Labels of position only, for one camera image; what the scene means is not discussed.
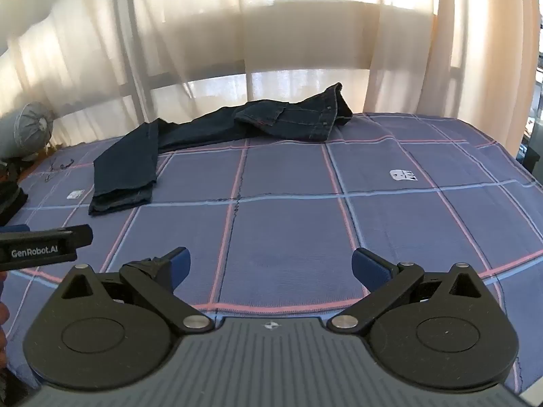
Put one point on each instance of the dark cloth bundle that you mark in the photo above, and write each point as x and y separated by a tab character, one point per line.
10	199

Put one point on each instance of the sheer white curtain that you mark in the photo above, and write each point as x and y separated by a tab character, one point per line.
191	51

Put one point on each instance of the beige curtain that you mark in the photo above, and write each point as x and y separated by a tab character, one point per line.
488	72

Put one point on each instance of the blue plaid bed blanket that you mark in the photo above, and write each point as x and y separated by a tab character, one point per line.
288	229

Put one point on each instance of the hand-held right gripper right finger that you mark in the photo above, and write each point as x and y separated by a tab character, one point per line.
367	269

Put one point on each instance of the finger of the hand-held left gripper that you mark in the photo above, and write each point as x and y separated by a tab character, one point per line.
72	235

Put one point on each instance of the dark blue denim pants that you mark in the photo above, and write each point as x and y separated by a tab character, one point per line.
127	165

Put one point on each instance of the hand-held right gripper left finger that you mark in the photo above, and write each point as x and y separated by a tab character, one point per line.
180	265

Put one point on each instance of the grey electric fan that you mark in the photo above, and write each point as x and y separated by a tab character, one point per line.
32	131

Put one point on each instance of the person's left hand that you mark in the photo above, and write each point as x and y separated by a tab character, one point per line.
3	330

